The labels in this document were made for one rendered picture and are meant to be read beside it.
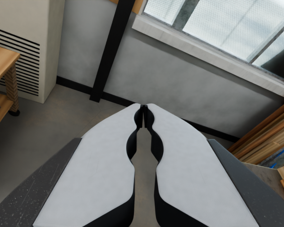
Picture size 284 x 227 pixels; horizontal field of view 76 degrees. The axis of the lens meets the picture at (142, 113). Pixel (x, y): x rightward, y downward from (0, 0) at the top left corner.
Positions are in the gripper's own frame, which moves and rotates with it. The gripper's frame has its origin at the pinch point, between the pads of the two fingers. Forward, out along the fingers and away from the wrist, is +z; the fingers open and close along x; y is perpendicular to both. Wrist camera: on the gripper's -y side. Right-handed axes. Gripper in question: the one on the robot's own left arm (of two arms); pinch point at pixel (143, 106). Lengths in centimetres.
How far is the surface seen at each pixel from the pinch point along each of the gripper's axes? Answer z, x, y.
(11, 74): 92, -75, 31
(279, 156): 78, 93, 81
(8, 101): 96, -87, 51
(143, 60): 141, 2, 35
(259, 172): 31, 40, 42
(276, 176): 32, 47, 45
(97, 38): 138, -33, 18
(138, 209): 63, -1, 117
